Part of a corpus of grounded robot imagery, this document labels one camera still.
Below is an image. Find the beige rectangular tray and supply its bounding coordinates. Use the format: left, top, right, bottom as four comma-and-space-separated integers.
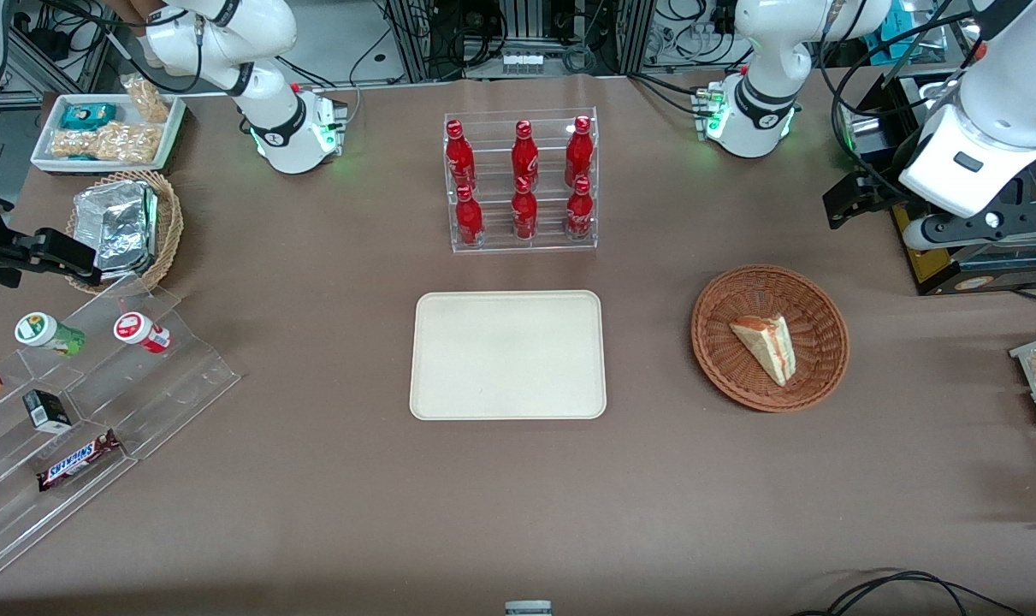
409, 290, 608, 422

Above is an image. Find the triangular sandwich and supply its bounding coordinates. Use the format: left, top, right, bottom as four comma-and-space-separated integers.
729, 314, 798, 388

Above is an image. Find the small black carton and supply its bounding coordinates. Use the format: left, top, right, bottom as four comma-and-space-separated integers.
22, 389, 73, 433

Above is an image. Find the brown wicker basket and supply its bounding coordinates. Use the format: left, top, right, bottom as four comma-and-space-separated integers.
690, 264, 850, 414

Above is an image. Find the Snickers chocolate bar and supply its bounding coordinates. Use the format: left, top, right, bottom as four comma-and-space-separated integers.
37, 429, 123, 493

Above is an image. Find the light tan wicker basket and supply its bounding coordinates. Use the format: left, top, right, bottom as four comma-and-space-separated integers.
64, 169, 185, 296

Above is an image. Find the white rectangular snack tray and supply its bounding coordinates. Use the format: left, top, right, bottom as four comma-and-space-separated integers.
30, 92, 187, 175

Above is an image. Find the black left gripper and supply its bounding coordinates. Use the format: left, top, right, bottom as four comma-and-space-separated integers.
822, 171, 1036, 259

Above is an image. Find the clear acrylic stepped display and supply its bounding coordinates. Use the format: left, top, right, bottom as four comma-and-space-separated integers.
0, 274, 242, 578

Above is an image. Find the teal snack packet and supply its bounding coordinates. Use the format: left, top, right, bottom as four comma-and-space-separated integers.
59, 103, 119, 132

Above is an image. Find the black food warmer machine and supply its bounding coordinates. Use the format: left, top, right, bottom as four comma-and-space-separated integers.
843, 73, 1036, 298

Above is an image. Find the red yogurt cup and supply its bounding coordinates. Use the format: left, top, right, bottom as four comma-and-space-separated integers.
113, 311, 172, 354

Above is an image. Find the small clear peanut bag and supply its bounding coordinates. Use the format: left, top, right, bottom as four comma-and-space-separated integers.
121, 74, 173, 124

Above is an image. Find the large clear peanut bag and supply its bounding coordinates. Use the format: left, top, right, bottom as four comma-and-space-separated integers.
50, 121, 162, 165

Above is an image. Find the green yogurt cup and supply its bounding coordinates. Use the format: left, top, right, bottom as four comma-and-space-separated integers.
15, 311, 86, 358

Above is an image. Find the red soda bottle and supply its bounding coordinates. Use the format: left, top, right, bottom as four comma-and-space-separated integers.
455, 185, 485, 250
565, 175, 595, 241
445, 119, 477, 193
511, 176, 540, 243
511, 120, 541, 182
565, 115, 595, 182

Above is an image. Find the silver foil wrapped package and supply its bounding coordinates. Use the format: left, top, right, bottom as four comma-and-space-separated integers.
72, 180, 160, 276

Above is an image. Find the black floor cable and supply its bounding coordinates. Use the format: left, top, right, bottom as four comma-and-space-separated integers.
790, 570, 1028, 616

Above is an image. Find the clear acrylic bottle rack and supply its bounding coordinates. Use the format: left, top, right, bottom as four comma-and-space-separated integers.
443, 107, 599, 255

